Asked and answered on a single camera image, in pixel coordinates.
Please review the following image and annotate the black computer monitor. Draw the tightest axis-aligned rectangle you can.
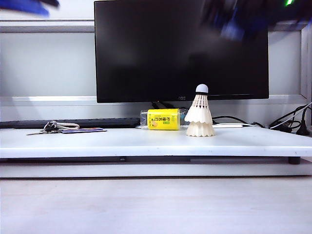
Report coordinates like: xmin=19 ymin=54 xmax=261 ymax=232
xmin=94 ymin=0 xmax=270 ymax=104

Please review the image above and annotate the black computer keyboard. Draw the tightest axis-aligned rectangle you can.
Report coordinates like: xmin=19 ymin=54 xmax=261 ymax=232
xmin=0 ymin=117 xmax=141 ymax=130

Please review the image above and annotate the black curved cable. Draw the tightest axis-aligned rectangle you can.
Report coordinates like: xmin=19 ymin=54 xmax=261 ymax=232
xmin=211 ymin=116 xmax=266 ymax=128

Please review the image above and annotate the black power plug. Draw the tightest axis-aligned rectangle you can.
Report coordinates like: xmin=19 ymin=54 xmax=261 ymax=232
xmin=295 ymin=107 xmax=312 ymax=137

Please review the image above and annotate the silver key bunch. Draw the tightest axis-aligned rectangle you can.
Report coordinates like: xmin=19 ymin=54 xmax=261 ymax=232
xmin=26 ymin=120 xmax=60 ymax=137

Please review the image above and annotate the thin white cable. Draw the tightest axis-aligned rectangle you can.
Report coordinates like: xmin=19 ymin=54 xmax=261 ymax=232
xmin=270 ymin=103 xmax=312 ymax=129

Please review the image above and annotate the white desk riser board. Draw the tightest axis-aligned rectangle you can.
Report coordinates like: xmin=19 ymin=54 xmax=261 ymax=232
xmin=0 ymin=126 xmax=312 ymax=159

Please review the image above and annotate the white flat power adapter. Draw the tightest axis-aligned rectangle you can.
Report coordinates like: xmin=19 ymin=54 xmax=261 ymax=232
xmin=214 ymin=123 xmax=244 ymax=129

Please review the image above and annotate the aluminium partition frame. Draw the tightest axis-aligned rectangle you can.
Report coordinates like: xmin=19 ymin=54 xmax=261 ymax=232
xmin=0 ymin=15 xmax=312 ymax=108

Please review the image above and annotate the black looped cable bundle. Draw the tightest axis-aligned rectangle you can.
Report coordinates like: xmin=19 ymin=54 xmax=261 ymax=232
xmin=269 ymin=104 xmax=312 ymax=130

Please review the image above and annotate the beige braided key strap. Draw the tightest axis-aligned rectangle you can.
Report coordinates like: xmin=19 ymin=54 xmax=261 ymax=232
xmin=55 ymin=122 xmax=81 ymax=130

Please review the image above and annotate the white feather shuttlecock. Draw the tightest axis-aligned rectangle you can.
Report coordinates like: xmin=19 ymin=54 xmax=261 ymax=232
xmin=186 ymin=121 xmax=215 ymax=137
xmin=184 ymin=84 xmax=214 ymax=124

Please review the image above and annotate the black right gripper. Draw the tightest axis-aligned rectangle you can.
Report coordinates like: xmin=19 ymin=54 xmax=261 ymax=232
xmin=203 ymin=0 xmax=312 ymax=41

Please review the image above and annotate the clear bottle with yellow label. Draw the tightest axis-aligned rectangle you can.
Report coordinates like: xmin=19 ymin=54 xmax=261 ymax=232
xmin=139 ymin=108 xmax=190 ymax=131

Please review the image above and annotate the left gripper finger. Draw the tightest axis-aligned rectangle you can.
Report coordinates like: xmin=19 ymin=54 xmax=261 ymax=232
xmin=39 ymin=0 xmax=60 ymax=7
xmin=0 ymin=1 xmax=50 ymax=18

